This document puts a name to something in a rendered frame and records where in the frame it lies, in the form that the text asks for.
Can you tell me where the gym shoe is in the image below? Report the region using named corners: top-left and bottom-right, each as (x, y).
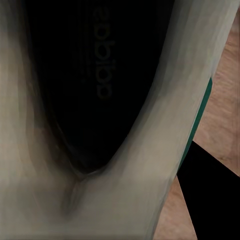
top-left (0, 0), bottom-right (240, 240)

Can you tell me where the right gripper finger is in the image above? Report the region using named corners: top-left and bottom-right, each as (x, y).
top-left (177, 141), bottom-right (240, 240)

